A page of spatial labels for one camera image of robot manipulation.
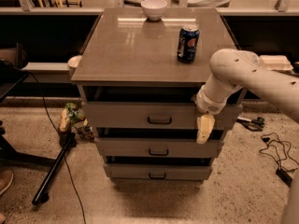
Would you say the black power adapter with cable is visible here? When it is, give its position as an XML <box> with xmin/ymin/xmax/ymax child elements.
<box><xmin>259</xmin><ymin>133</ymin><xmax>299</xmax><ymax>187</ymax></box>

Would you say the grey top drawer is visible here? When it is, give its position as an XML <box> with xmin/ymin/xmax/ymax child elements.
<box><xmin>81</xmin><ymin>101</ymin><xmax>243</xmax><ymax>131</ymax></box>

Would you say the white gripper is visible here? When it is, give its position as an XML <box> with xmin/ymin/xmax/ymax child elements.
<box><xmin>194</xmin><ymin>86</ymin><xmax>227</xmax><ymax>144</ymax></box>

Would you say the white plate left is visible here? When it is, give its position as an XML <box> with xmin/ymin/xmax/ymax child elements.
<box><xmin>67</xmin><ymin>55</ymin><xmax>82</xmax><ymax>69</ymax></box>

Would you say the black pole on floor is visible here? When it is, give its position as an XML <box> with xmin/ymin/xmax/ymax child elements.
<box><xmin>32</xmin><ymin>133</ymin><xmax>76</xmax><ymax>205</ymax></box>

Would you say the grey drawer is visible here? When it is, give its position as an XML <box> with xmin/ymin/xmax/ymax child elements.
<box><xmin>95</xmin><ymin>138</ymin><xmax>223</xmax><ymax>158</ymax></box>
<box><xmin>81</xmin><ymin>101</ymin><xmax>243</xmax><ymax>131</ymax></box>
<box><xmin>104</xmin><ymin>164</ymin><xmax>212</xmax><ymax>180</ymax></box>

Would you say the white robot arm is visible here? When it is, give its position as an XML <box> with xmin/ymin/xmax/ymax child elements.
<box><xmin>195</xmin><ymin>49</ymin><xmax>299</xmax><ymax>123</ymax></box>

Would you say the white foam tray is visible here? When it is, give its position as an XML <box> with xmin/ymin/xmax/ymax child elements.
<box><xmin>260</xmin><ymin>55</ymin><xmax>292</xmax><ymax>71</ymax></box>

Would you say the black tool on floor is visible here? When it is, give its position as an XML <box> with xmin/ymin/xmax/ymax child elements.
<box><xmin>236</xmin><ymin>117</ymin><xmax>264</xmax><ymax>132</ymax></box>

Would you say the blue soda can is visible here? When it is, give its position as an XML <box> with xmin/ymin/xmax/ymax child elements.
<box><xmin>177</xmin><ymin>24</ymin><xmax>200</xmax><ymax>63</ymax></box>

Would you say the grey bottom drawer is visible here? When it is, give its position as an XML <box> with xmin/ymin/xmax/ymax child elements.
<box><xmin>104</xmin><ymin>164</ymin><xmax>212</xmax><ymax>180</ymax></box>

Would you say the grey drawer cabinet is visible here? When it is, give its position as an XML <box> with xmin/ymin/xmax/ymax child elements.
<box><xmin>72</xmin><ymin>8</ymin><xmax>244</xmax><ymax>168</ymax></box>

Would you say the white bowl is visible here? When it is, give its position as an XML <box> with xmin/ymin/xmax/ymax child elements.
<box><xmin>141</xmin><ymin>0</ymin><xmax>167</xmax><ymax>21</ymax></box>

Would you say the grey middle drawer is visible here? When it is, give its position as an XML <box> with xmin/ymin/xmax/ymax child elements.
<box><xmin>95</xmin><ymin>138</ymin><xmax>223</xmax><ymax>158</ymax></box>

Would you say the brown shoe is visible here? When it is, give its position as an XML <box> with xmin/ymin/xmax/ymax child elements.
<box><xmin>0</xmin><ymin>170</ymin><xmax>14</xmax><ymax>195</ymax></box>

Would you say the black floor cable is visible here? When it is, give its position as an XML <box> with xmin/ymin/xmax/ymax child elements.
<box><xmin>18</xmin><ymin>68</ymin><xmax>88</xmax><ymax>224</ymax></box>

